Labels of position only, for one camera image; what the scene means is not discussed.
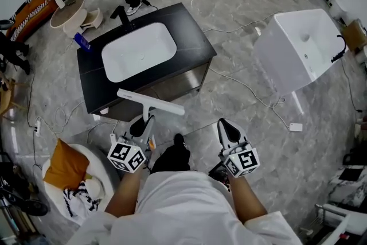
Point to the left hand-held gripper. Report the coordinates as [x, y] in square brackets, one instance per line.
[126, 155]

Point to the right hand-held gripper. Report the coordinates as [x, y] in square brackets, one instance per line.
[243, 160]

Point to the white squeegee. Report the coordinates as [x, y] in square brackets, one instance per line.
[160, 105]

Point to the person's left forearm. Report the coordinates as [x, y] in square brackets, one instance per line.
[124, 195]

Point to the person's right forearm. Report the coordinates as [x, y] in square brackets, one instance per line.
[248, 200]

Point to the person's left black shoe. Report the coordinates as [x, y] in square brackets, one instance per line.
[137, 127]

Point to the person's black shoe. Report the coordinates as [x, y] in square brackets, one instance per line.
[179, 140]
[137, 127]

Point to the person's right black shoe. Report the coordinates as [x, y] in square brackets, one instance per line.
[179, 140]

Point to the person's black trousers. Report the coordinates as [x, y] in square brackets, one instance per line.
[172, 159]

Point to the black waist device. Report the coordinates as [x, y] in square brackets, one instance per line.
[219, 173]

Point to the white power adapter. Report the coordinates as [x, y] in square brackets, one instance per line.
[296, 127]

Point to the white round armchair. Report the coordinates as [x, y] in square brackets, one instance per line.
[99, 169]

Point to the white rectangular sink basin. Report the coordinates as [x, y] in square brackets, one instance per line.
[139, 51]

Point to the person's white shirt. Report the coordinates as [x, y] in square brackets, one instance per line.
[183, 209]

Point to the black vanity cabinet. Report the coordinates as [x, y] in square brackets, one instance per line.
[195, 46]

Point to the white square bathtub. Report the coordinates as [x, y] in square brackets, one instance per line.
[286, 60]

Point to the orange cushion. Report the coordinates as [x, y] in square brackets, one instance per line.
[66, 166]

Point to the black white striped cloth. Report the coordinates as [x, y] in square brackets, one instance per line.
[83, 195]

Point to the black basin faucet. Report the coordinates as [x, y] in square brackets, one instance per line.
[123, 17]

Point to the white power strip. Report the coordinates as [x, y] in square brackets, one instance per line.
[38, 127]

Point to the small round beige table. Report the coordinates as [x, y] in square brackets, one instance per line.
[93, 19]

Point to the marble side table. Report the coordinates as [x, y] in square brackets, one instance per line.
[349, 189]

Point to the metal rack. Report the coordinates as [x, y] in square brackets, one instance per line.
[332, 221]

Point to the black bathtub faucet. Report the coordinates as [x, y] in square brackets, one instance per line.
[341, 51]

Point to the large round beige table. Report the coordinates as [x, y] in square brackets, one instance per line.
[67, 13]

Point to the wooden chair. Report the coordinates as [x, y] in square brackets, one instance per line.
[7, 97]

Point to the black equipment pile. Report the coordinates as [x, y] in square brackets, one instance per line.
[20, 198]

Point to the small cardboard box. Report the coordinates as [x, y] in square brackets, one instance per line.
[354, 35]

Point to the white toilet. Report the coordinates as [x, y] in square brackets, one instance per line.
[337, 8]

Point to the orange striped sofa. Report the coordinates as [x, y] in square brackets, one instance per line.
[28, 14]

